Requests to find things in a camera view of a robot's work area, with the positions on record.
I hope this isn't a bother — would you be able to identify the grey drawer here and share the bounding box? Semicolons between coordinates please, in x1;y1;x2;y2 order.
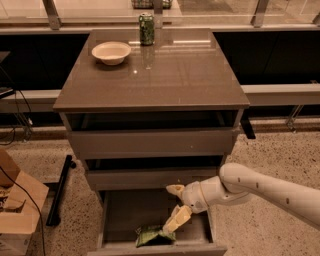
87;189;227;256
86;155;226;190
61;113;239;160

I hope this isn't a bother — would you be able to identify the brown cardboard box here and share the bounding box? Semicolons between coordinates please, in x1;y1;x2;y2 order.
0;149;49;256

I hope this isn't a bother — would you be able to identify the green jalapeno chip bag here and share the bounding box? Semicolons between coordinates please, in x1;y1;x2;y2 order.
135;225;176;248

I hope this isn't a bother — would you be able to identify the grey drawer cabinet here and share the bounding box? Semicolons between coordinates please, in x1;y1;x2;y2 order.
52;28;257;256

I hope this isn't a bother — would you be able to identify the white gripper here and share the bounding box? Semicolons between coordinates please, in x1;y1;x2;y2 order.
162;181;208;234

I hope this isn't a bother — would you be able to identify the green soda can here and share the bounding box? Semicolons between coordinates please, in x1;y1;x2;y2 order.
139;13;155;46

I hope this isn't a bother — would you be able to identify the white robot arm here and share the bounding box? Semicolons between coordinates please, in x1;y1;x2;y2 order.
163;163;320;233

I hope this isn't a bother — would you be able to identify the black cable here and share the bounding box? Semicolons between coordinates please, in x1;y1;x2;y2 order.
0;164;47;256

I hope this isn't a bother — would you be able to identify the black metal bar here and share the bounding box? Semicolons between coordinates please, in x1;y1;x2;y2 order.
46;155;76;227

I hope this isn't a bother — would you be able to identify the grey top drawer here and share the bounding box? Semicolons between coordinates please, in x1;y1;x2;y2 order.
61;113;239;160

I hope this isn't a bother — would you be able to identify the grey bottom drawer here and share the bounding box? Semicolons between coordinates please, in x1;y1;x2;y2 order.
87;189;227;256

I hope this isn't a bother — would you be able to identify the white paper bowl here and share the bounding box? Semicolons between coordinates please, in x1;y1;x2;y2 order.
91;41;131;65

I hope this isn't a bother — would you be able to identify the grey middle drawer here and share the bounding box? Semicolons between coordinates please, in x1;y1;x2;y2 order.
86;155;226;190

